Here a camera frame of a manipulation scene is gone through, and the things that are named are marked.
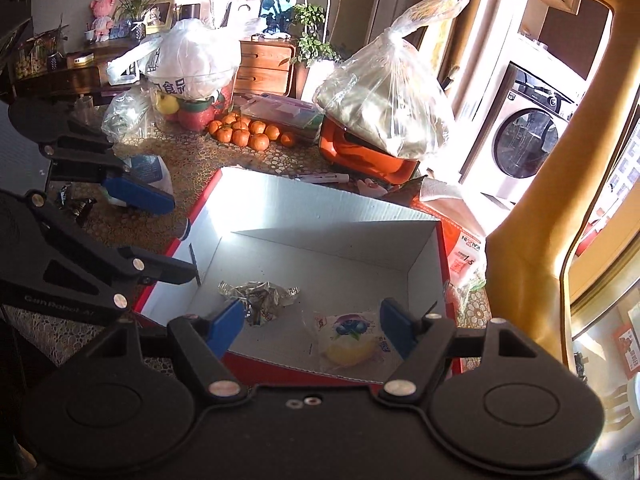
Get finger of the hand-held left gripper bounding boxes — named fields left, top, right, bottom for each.
left=40, top=130, right=176, bottom=216
left=27, top=191, right=198, bottom=318

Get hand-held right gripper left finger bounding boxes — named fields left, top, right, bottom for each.
left=97, top=299, right=249, bottom=403

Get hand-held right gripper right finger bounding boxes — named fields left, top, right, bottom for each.
left=378, top=298, right=538, bottom=403

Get grey-blue plastic packet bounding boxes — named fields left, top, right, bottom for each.
left=122, top=155, right=176, bottom=206

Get black shiny wrapper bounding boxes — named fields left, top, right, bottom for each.
left=57, top=185, right=98, bottom=221

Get red and white cardboard box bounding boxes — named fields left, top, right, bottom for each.
left=134, top=166, right=488, bottom=401

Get crumpled silver wrapper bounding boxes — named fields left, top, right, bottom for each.
left=217, top=280, right=301, bottom=328

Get yellow snack packet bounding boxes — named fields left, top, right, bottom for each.
left=312, top=310, right=403, bottom=378

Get clear bag of greens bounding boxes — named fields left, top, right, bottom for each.
left=102, top=85, right=156, bottom=143

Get red apple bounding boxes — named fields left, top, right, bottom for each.
left=215, top=85, right=236, bottom=118
left=180, top=105, right=216, bottom=133

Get clear fruit tub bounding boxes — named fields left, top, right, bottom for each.
left=150, top=72, right=236, bottom=133

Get pile of tangerines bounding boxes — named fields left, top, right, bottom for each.
left=207, top=112, right=298, bottom=151

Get wooden console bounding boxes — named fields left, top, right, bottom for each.
left=10, top=42, right=146, bottom=106

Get white paper napkin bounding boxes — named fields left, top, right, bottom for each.
left=417, top=178, right=466, bottom=204

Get white printed plastic bag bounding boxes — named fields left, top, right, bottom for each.
left=106, top=19, right=242, bottom=103

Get small black pot with twigs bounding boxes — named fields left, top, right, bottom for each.
left=42, top=15, right=68, bottom=71

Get clear plastic storage box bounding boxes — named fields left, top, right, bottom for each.
left=240, top=94, right=326, bottom=143

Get potted grass plant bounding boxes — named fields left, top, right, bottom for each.
left=115, top=0, right=166, bottom=41

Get white tube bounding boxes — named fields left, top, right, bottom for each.
left=295, top=172, right=351, bottom=184

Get orange slotted container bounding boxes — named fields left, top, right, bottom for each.
left=319, top=115, right=421, bottom=186

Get wooden drawer cabinet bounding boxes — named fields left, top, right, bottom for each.
left=232, top=37, right=298, bottom=98

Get glass jar yellow contents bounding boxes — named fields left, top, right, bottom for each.
left=12, top=40, right=48, bottom=78

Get pink plush toy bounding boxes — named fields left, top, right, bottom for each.
left=90, top=0, right=118, bottom=43

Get white box appliance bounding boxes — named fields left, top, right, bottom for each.
left=227, top=0, right=263, bottom=25

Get tall potted plant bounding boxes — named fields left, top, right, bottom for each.
left=270, top=0, right=366, bottom=103

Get washing machine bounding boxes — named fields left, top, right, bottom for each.
left=460, top=62, right=586, bottom=206

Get blue art print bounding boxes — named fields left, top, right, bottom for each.
left=260, top=0, right=296, bottom=36

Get large clear plastic bag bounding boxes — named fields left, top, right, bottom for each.
left=312, top=0, right=473, bottom=161

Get yellow curtain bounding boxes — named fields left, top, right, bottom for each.
left=415, top=0, right=481, bottom=91

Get cream photo frame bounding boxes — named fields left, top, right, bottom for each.
left=145, top=0, right=176, bottom=36

